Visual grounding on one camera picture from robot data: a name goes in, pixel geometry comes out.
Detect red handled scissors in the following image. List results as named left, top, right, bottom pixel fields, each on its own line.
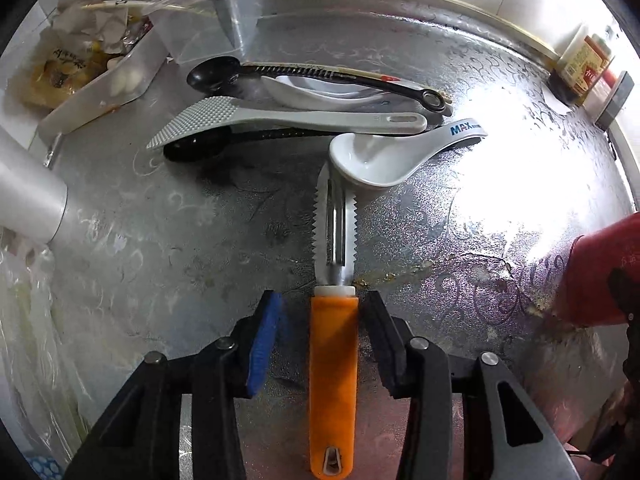
left=170, top=0, right=247, bottom=48

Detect white roll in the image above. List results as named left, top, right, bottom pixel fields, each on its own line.
left=0, top=125, right=69, bottom=247

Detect blue patterned cloth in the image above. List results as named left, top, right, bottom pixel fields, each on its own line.
left=25, top=452, right=66, bottom=476

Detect crumpled foil bag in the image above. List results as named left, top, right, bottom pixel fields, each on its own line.
left=52, top=0, right=151, bottom=56

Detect red cylindrical utensil holder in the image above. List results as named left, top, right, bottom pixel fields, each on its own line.
left=552, top=212, right=640, bottom=328

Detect black plastic ladle spoon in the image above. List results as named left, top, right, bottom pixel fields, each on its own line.
left=163, top=127, right=341, bottom=163
left=186, top=56, right=448, bottom=113

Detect white plastic tray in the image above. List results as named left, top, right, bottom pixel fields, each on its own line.
left=40, top=35, right=168, bottom=136

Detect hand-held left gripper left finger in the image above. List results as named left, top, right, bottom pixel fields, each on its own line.
left=62, top=290, right=286, bottom=480

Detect white dotted rice paddle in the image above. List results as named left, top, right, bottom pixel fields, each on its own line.
left=146, top=96, right=428, bottom=150

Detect disposable wooden chopsticks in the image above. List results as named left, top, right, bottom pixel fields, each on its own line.
left=80, top=0, right=211, bottom=13

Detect clear plastic container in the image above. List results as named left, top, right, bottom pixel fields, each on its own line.
left=147, top=0, right=261, bottom=63

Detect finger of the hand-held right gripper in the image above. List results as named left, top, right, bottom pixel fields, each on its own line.
left=606, top=266, right=640, bottom=326

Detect white paper sheet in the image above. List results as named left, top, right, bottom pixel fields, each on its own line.
left=542, top=85, right=576, bottom=116

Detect white ceramic spoon blue print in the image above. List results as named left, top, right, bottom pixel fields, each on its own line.
left=329, top=120, right=488, bottom=188
left=260, top=74, right=401, bottom=111

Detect dark vinegar bottle yellow label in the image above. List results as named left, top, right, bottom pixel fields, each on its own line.
left=550, top=22, right=616, bottom=106

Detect white garlic bulb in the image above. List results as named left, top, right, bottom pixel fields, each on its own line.
left=107, top=57, right=143, bottom=97

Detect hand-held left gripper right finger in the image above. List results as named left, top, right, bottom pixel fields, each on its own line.
left=360, top=290, right=583, bottom=480

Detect orange handled peeler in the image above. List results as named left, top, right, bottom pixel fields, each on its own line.
left=307, top=162, right=360, bottom=478

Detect clear plastic bag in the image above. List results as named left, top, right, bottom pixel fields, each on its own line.
left=0, top=240, right=101, bottom=466

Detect yellow snack packet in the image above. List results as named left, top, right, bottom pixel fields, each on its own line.
left=22, top=42, right=96, bottom=108

